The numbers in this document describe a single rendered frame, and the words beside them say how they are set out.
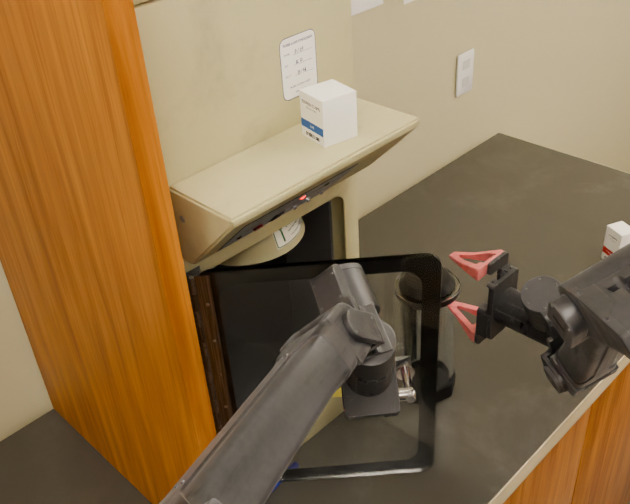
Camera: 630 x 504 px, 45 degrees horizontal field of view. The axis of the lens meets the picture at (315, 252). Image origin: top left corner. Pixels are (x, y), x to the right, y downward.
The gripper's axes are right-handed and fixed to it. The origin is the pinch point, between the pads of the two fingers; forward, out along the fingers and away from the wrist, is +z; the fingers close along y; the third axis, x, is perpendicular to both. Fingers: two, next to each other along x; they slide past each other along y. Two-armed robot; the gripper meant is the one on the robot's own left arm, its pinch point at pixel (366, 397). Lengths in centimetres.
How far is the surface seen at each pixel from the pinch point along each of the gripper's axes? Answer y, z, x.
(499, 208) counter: -64, 62, 41
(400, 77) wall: -91, 43, 20
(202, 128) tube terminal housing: -24.5, -28.0, -16.6
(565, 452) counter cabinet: -2, 52, 40
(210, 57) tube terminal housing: -29.4, -34.0, -14.6
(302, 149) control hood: -24.3, -22.4, -5.4
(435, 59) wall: -100, 47, 30
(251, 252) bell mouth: -20.9, -4.5, -13.8
